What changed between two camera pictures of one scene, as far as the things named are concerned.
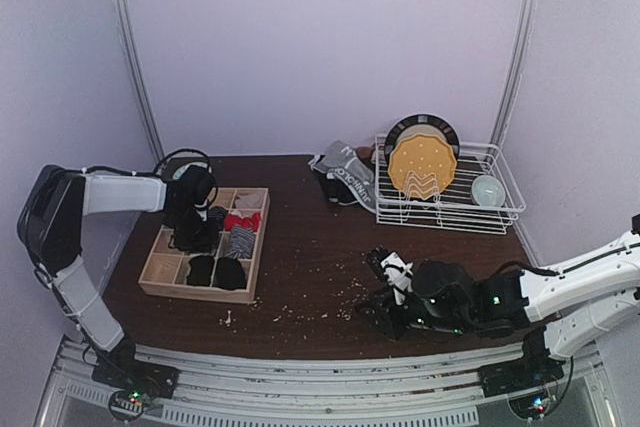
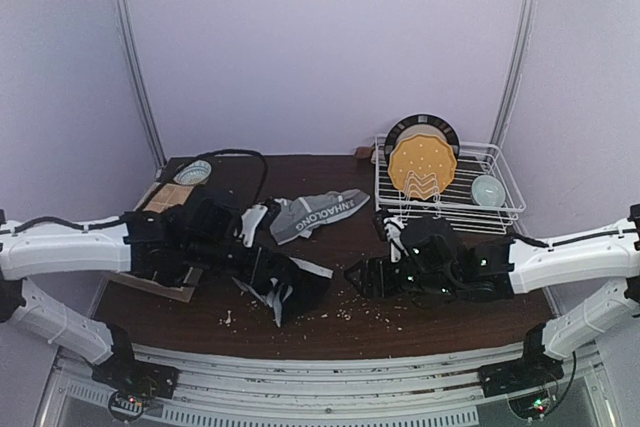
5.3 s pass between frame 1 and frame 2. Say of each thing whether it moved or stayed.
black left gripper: moved
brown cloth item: stayed
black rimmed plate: stayed
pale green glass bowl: stayed
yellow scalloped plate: stayed
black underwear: moved
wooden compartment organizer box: moved
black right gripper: moved
